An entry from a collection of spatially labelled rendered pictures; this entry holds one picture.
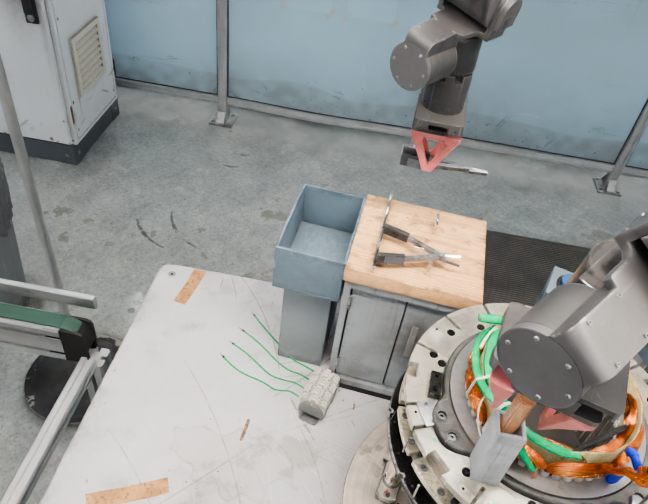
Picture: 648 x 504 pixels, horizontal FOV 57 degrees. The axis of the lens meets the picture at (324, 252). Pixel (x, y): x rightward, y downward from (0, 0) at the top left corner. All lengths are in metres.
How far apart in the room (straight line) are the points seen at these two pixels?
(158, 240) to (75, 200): 0.44
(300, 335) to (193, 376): 0.20
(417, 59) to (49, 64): 2.12
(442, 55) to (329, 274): 0.35
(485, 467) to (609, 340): 0.30
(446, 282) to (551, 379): 0.51
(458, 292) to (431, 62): 0.33
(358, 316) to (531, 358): 0.58
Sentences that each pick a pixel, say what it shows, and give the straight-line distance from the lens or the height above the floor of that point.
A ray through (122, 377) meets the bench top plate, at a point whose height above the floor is 0.78.
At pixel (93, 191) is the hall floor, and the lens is 2.78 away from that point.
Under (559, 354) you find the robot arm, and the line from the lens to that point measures 0.37.
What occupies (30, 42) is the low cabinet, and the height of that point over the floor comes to 0.56.
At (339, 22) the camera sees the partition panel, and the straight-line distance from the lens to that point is 2.88.
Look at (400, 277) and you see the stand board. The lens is 0.87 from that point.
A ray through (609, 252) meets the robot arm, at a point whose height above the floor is 1.41.
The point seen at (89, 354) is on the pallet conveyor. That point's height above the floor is 0.67.
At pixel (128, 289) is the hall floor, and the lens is 2.31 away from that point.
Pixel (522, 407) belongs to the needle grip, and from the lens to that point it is 0.57.
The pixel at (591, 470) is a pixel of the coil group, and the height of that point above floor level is 1.13.
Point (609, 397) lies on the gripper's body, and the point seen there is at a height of 1.30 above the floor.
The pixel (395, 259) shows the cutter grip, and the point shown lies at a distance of 0.85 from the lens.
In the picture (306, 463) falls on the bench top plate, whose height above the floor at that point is 0.78.
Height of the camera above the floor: 1.66
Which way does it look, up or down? 42 degrees down
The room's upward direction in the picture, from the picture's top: 9 degrees clockwise
